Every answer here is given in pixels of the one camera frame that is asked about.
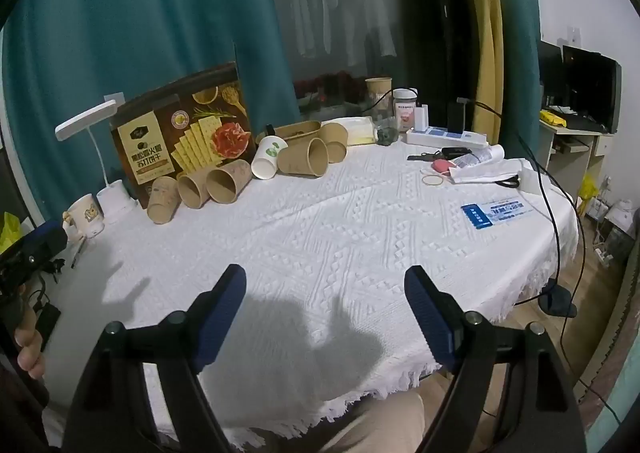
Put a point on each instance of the white floor appliance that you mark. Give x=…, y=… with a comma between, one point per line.
x=621, y=215

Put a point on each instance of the pale yellow packet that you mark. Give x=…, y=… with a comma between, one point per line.
x=359, y=132

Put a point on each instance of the white desk lamp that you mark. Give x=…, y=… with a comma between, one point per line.
x=117, y=202

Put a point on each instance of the black small device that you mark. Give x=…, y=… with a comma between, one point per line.
x=48, y=325

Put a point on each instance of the teal curtain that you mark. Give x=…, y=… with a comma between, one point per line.
x=520, y=33
x=150, y=8

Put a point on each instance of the brown paper bowl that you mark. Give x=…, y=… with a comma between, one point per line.
x=295, y=130

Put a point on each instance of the black flat gadget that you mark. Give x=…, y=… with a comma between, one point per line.
x=456, y=151

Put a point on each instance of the brown cracker box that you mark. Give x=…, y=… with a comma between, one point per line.
x=150, y=143

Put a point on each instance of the yellow curtain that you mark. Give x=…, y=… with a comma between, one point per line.
x=482, y=33

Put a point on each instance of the white printed mug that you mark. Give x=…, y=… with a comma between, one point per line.
x=89, y=219

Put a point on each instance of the brown paper cup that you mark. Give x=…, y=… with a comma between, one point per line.
x=335, y=140
x=231, y=179
x=300, y=155
x=378, y=95
x=194, y=188
x=162, y=203

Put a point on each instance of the black power adapter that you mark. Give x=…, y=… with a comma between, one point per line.
x=456, y=117

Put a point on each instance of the small red object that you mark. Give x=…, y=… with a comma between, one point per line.
x=441, y=166

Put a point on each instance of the black scissors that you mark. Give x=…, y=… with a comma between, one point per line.
x=507, y=181

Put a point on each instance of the white power strip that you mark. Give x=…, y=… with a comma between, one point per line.
x=445, y=136

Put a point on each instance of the white computer desk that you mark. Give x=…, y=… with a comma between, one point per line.
x=575, y=148

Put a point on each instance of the person's beige trouser leg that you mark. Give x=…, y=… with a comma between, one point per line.
x=380, y=428

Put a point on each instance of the small dark green object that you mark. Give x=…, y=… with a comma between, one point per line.
x=387, y=135

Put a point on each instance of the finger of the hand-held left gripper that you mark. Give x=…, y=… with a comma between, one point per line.
x=42, y=239

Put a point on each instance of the white paper cup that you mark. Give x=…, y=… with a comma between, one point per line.
x=269, y=155

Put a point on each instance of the white charger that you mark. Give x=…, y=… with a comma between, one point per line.
x=422, y=118

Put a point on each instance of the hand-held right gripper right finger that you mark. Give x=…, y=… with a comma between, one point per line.
x=429, y=320

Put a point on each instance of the white paper sheet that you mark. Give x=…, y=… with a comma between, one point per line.
x=482, y=172

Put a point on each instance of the rubber band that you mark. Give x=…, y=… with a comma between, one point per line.
x=424, y=179

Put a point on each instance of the person's left hand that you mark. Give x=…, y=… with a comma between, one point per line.
x=29, y=350

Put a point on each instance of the blue and white leaflet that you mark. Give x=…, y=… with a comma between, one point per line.
x=495, y=213

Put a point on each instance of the yellow plastic bag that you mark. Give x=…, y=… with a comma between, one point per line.
x=588, y=193

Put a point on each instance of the yellow-green bag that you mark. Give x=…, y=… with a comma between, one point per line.
x=10, y=233

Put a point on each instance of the small white box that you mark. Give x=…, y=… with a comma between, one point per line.
x=529, y=178

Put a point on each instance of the white-lidded jar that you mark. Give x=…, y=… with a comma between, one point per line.
x=405, y=110

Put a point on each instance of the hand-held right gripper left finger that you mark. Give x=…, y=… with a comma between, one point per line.
x=224, y=315

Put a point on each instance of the black monitor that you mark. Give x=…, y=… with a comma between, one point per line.
x=590, y=83

